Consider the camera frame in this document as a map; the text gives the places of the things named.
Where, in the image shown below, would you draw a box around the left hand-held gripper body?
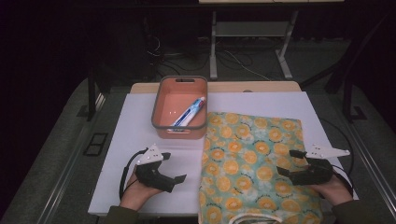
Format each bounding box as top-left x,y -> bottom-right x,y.
134,143 -> 176,193

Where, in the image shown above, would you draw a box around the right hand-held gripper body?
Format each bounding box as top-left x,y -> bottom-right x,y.
290,143 -> 351,187

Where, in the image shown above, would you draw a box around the orange-print cloth tote bag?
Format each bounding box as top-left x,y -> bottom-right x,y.
197,111 -> 325,224

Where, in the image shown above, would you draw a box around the toothpaste tube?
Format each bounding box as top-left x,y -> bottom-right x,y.
169,96 -> 207,129

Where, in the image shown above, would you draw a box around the orange plastic bin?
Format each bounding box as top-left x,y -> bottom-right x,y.
150,75 -> 209,140

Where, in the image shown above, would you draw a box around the person's left hand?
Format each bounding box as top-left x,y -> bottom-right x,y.
119,169 -> 163,212

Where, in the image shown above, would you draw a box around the person's right hand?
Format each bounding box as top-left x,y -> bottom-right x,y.
307,173 -> 355,207

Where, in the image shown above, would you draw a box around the white table mat board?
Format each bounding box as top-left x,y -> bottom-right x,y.
88,91 -> 360,217

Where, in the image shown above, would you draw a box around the black floor socket panel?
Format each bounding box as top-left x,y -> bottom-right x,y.
82,132 -> 109,157

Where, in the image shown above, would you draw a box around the black stand leg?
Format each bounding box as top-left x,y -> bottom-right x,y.
341,62 -> 369,124
76,66 -> 110,122

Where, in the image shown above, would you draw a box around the wooden table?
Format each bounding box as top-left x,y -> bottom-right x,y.
129,80 -> 303,94

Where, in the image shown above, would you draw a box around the grey metal stand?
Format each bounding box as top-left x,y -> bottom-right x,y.
208,10 -> 294,80

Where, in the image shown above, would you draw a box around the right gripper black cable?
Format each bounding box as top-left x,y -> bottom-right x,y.
320,118 -> 356,198

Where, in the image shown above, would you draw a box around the aluminium floor rail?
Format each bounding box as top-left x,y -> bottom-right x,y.
36,92 -> 107,224
347,120 -> 396,214

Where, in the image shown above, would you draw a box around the black floor cables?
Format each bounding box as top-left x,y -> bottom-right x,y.
144,34 -> 281,82

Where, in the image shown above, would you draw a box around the white floor cable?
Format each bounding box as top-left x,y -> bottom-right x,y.
223,49 -> 273,82

